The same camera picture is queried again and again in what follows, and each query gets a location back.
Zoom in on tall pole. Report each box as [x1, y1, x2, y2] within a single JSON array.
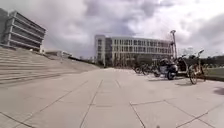
[[169, 29, 178, 60]]

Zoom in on low pale building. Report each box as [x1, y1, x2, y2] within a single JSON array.
[[44, 49, 73, 59]]

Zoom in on grass area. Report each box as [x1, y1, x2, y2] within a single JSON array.
[[205, 67, 224, 81]]

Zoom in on grey building with balconies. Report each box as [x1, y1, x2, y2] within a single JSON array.
[[0, 7, 47, 53]]

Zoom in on grey stone slab plaza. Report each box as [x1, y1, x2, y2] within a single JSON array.
[[0, 67, 224, 128]]

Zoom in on row of trees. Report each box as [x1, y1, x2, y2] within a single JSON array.
[[201, 54, 224, 68]]

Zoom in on row of parked bicycles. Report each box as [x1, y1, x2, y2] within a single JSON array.
[[132, 49, 210, 86]]

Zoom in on wide stone steps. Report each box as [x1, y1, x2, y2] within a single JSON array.
[[0, 46, 101, 85]]

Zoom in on white multi-storey building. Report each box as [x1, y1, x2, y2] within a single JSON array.
[[94, 34, 175, 68]]

